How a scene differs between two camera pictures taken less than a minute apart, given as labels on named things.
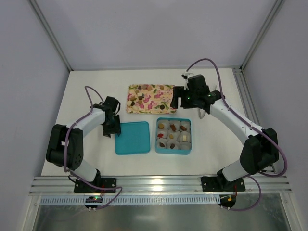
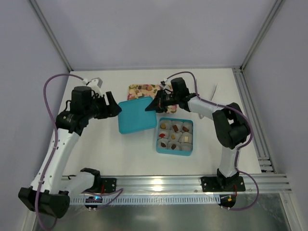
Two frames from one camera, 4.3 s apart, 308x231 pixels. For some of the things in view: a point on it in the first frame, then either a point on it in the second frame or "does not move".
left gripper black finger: (118, 132) to (111, 108)
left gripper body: (111, 128) to (104, 106)
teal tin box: (173, 136) does not move
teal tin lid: (134, 138) to (133, 117)
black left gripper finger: (178, 91) to (155, 105)
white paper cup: (176, 135) does not move
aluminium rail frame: (162, 185) does not move
